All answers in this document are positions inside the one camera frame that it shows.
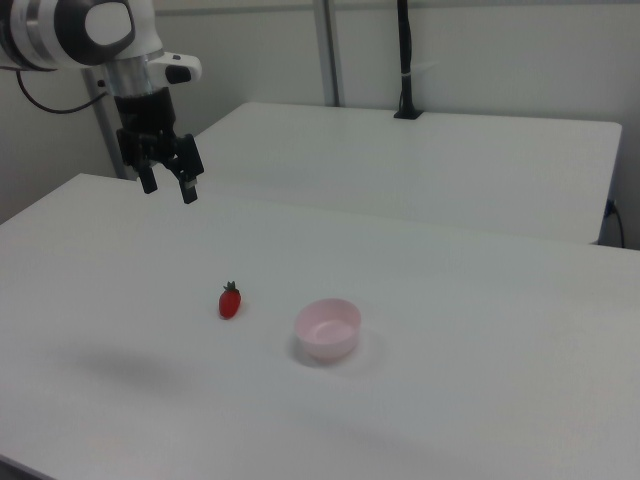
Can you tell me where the pink plastic bowl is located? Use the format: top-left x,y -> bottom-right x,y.
293,297 -> 363,365

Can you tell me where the black camera stand pole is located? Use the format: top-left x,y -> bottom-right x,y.
393,0 -> 424,121

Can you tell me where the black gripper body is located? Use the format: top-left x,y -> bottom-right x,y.
114,86 -> 194,174

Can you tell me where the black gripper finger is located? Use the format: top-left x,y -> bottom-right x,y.
134,144 -> 160,195
171,133 -> 206,205

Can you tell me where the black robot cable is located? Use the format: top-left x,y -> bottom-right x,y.
13,68 -> 108,113

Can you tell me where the grey aluminium frame post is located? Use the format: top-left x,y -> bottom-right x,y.
82,68 -> 128,180
313,0 -> 347,108

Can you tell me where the red toy strawberry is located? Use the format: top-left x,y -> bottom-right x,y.
218,280 -> 243,319

